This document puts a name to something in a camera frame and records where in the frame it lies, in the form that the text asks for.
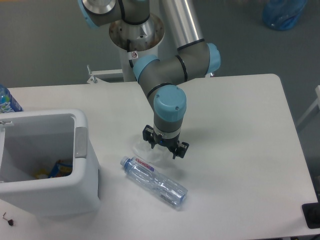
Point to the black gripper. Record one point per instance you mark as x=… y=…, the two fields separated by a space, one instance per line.
x=177 y=148

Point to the clear plastic water bottle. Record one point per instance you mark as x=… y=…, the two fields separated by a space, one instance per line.
x=150 y=179

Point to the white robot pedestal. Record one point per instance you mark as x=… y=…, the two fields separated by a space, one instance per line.
x=195 y=58

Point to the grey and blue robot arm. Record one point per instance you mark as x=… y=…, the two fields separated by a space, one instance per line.
x=168 y=102

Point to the blue and yellow snack wrapper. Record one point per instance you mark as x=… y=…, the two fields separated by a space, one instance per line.
x=61 y=168

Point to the blue plastic bag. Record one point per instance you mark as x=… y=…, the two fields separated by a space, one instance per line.
x=282 y=15

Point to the white frame at right edge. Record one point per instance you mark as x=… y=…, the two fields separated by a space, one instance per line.
x=310 y=113

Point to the black device at table edge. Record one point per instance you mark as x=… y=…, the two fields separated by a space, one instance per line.
x=311 y=212

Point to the blue labelled bottle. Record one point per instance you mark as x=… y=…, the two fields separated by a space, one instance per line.
x=8 y=103

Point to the white plastic trash can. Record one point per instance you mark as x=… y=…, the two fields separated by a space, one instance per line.
x=48 y=166

